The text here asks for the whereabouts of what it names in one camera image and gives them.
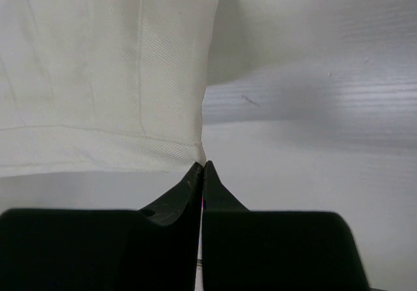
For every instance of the white skirt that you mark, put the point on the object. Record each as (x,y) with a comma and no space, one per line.
(103,85)

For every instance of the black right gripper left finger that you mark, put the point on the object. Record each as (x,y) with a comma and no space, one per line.
(153,248)

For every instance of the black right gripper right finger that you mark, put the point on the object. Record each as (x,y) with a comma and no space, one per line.
(274,250)

